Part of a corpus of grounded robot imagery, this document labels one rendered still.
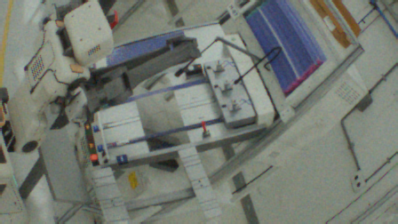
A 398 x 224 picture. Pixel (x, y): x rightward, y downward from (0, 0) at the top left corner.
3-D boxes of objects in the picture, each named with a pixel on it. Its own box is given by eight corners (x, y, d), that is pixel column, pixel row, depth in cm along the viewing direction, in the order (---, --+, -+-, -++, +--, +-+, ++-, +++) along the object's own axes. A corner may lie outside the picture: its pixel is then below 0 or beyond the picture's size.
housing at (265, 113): (256, 134, 240) (258, 116, 229) (222, 53, 268) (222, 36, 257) (272, 130, 241) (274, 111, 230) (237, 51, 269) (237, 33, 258)
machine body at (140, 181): (92, 228, 279) (148, 188, 250) (70, 139, 318) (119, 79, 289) (168, 243, 323) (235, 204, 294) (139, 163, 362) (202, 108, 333)
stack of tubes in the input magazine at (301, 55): (283, 94, 225) (321, 60, 212) (243, 17, 254) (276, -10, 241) (298, 102, 233) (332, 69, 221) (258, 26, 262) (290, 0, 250)
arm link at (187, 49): (203, 31, 189) (211, 56, 192) (178, 34, 199) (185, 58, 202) (107, 76, 161) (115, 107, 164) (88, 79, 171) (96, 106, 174)
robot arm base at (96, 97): (78, 83, 159) (90, 113, 156) (98, 73, 162) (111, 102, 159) (78, 95, 167) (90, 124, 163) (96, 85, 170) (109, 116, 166)
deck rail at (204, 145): (111, 171, 228) (108, 164, 223) (110, 167, 229) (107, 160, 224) (266, 134, 239) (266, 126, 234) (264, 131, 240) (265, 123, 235)
